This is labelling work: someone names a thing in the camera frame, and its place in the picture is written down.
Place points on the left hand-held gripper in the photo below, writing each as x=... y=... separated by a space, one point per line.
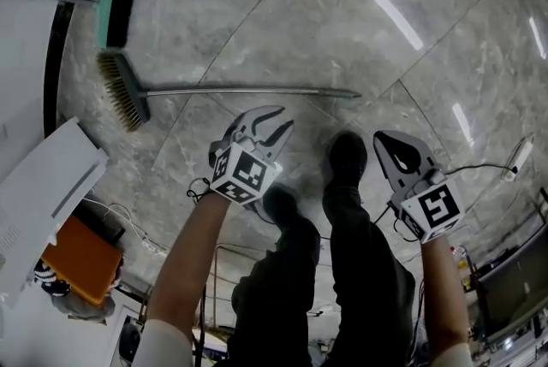
x=246 y=175

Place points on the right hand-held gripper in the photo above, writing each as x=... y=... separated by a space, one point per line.
x=434 y=209

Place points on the person's left forearm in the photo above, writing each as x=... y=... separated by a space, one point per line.
x=188 y=262

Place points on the person's right forearm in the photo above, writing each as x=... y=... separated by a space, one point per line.
x=443 y=292

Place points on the person's black right shoe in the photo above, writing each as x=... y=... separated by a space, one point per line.
x=349 y=158

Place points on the person's black shoe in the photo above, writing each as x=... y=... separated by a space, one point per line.
x=349 y=158
x=280 y=205

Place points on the person's black left shoe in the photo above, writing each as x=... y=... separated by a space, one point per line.
x=280 y=205

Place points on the person's right leg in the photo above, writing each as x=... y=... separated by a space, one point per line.
x=368 y=271

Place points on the person's leg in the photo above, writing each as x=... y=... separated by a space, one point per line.
x=368 y=271
x=278 y=292

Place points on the person's left leg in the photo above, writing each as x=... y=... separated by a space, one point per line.
x=278 y=292

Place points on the orange sofa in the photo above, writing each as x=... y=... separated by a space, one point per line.
x=81 y=262

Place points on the white water dispenser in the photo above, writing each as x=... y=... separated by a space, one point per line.
x=38 y=194

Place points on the grey cushion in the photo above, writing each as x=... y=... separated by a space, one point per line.
x=81 y=307

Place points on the black and white striped blanket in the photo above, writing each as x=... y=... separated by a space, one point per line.
x=49 y=277

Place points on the black metal frame table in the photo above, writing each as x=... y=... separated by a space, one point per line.
x=514 y=279

